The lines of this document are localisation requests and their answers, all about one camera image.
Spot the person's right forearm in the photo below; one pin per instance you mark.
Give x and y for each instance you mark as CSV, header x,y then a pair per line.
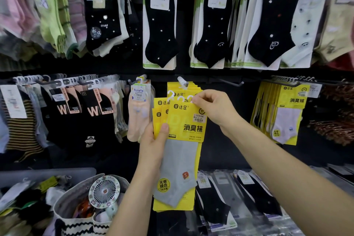
x,y
290,177

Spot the beige sock pack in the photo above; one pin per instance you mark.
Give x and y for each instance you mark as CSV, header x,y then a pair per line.
x,y
336,28

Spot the yellow packet cream sock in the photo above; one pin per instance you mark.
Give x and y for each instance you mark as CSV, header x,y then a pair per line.
x,y
165,107

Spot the row black socks white cards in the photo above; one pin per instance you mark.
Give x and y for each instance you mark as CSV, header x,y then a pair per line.
x,y
213,34

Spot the row black socks peach cuffs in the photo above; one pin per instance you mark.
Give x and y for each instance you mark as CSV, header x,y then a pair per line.
x,y
91,111

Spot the heap of copper hangers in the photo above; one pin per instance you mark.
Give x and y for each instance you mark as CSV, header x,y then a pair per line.
x,y
334,130

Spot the cream dotted sock pack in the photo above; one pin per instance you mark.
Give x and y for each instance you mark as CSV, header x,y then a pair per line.
x,y
304,23

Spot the person's left forearm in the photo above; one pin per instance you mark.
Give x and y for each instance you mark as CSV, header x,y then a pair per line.
x,y
130,208

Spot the white handheld fan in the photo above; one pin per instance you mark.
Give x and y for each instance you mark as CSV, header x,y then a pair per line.
x,y
103,191

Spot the person's left hand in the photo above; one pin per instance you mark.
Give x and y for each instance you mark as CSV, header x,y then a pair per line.
x,y
150,150

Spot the white tipped peg hook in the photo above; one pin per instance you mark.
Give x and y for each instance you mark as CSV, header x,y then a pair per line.
x,y
182,82

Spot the row of pastel hanging socks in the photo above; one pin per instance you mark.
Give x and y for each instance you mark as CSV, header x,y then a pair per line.
x,y
49,14

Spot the white plastic bin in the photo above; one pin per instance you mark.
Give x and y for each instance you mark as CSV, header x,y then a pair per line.
x,y
55,173

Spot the clear price tag holder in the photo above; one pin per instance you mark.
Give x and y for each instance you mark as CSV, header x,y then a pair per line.
x,y
314,90

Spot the black dotted sock white card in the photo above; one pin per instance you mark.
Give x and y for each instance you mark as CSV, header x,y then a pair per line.
x,y
161,34

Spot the yellow hooked sock packet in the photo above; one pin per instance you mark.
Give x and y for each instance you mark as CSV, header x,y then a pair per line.
x,y
156,111

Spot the black dotted tall socks bunch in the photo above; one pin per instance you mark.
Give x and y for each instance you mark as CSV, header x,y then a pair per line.
x,y
102,25

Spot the bunch of striped socks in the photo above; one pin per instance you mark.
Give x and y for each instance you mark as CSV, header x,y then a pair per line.
x,y
22,133

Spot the person's right hand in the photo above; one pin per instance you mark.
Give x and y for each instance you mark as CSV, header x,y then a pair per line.
x,y
218,108

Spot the yellow packet grey sock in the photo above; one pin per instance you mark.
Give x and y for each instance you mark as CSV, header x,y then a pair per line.
x,y
177,166

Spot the bunch of pastel sock packs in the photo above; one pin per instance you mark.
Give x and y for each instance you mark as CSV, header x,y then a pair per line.
x,y
137,117

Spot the bunch yellow sock packets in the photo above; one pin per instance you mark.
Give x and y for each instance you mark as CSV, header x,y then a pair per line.
x,y
293,100
174,87

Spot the black white zigzag tote bag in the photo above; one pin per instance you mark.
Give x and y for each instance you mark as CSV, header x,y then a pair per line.
x,y
77,227

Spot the row of clear bagged socks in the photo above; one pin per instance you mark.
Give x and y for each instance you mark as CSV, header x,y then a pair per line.
x,y
213,208

